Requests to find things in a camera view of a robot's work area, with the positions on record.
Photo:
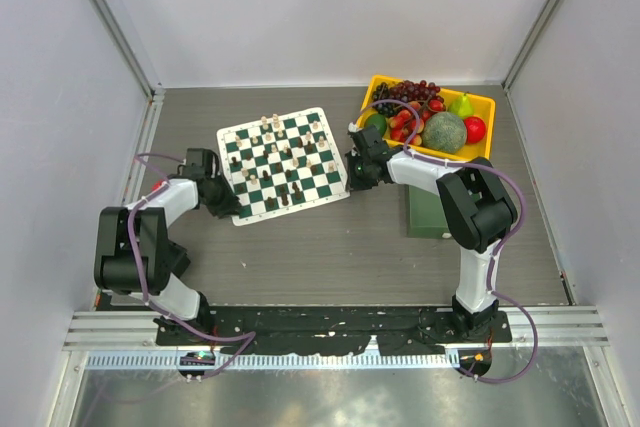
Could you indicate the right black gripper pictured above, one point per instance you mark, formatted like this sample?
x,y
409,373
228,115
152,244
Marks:
x,y
352,182

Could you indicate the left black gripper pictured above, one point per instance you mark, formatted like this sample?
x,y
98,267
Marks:
x,y
230,206

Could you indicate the green white chess board mat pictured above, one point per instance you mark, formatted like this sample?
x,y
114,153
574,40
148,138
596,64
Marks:
x,y
282,164

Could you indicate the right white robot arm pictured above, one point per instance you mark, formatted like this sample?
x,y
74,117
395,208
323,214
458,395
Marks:
x,y
478,211

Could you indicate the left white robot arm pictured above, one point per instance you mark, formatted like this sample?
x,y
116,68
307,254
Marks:
x,y
135,257

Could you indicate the green lime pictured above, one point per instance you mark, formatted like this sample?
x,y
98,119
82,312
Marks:
x,y
378,121

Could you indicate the red apple on table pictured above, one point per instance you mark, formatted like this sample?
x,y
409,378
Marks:
x,y
160,185

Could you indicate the red cherry bunch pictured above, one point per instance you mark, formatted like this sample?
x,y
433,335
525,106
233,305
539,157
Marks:
x,y
404,123

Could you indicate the black grape bunch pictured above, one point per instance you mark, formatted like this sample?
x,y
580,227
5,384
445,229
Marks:
x,y
382,92

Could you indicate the green plastic tray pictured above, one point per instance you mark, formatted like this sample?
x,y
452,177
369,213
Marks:
x,y
424,215

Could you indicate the dark red grape bunch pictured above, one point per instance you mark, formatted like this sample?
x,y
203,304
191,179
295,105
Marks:
x,y
422,92

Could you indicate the green netted melon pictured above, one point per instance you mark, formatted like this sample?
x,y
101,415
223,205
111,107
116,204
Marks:
x,y
444,132

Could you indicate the green yellow pear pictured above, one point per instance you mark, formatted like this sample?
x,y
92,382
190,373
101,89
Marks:
x,y
462,106

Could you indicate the yellow plastic fruit bin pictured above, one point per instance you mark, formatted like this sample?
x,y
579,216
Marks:
x,y
484,107

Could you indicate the red apple in bin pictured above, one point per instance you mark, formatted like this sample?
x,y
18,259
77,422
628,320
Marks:
x,y
476,129

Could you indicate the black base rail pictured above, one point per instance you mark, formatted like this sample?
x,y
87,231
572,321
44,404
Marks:
x,y
340,331

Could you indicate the aluminium frame rail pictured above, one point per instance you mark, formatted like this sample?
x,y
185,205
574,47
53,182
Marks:
x,y
119,341

